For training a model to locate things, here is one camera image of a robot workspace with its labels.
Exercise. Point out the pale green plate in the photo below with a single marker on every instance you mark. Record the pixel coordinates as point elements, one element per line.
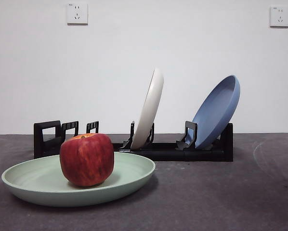
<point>134,173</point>

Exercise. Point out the red apple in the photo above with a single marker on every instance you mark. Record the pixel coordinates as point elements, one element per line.
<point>86,161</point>

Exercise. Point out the cream white plate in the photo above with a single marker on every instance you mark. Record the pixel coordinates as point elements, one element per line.
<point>148,108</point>

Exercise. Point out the black plate rack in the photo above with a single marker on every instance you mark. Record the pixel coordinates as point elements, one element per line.
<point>173,155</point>

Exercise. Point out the blue plate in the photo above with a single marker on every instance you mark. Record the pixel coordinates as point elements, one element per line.
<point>217,108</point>

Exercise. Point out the white wall socket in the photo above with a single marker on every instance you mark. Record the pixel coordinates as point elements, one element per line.
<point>77,13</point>
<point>279,16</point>

